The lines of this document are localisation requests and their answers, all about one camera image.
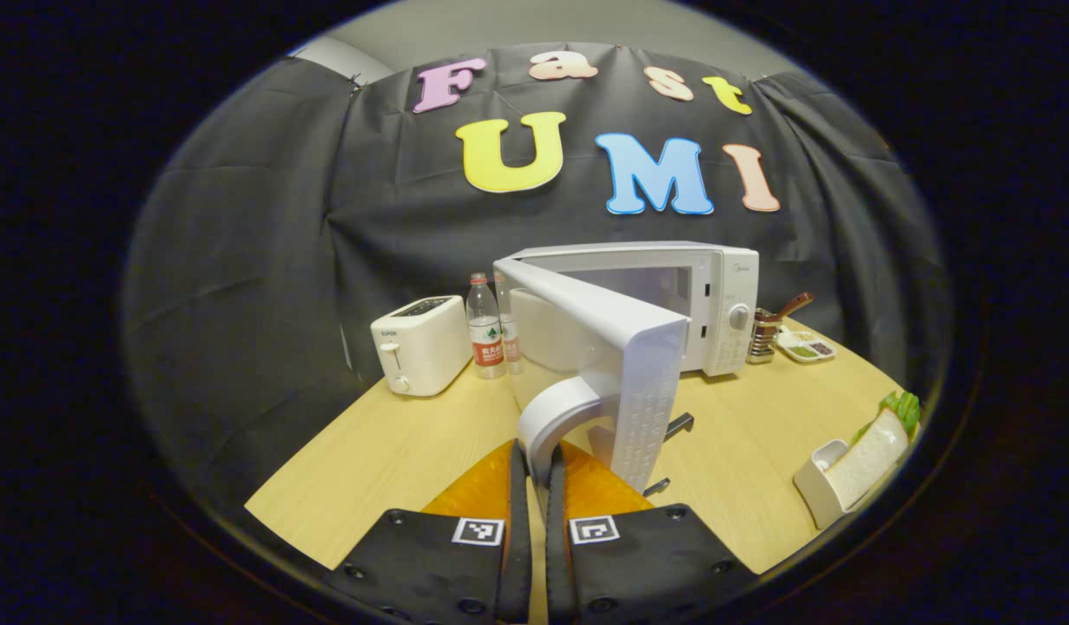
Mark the metal utensil holder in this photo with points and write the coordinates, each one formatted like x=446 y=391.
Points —
x=762 y=343

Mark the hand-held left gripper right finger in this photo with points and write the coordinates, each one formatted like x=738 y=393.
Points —
x=558 y=538

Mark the clear water bottle red label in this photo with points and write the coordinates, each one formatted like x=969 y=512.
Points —
x=512 y=334
x=485 y=338

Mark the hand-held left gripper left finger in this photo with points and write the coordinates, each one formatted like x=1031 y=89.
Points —
x=517 y=538

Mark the white plastic tray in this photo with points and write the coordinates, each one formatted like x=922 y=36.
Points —
x=816 y=486

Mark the white toaster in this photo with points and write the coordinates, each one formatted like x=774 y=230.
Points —
x=421 y=347

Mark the black backdrop cloth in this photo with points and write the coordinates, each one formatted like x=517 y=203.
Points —
x=256 y=260

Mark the sandwich with lettuce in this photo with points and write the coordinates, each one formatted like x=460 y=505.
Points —
x=873 y=451

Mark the white microwave oven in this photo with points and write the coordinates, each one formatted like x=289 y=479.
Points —
x=647 y=373

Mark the white divided condiment dish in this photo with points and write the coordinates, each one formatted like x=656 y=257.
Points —
x=808 y=349

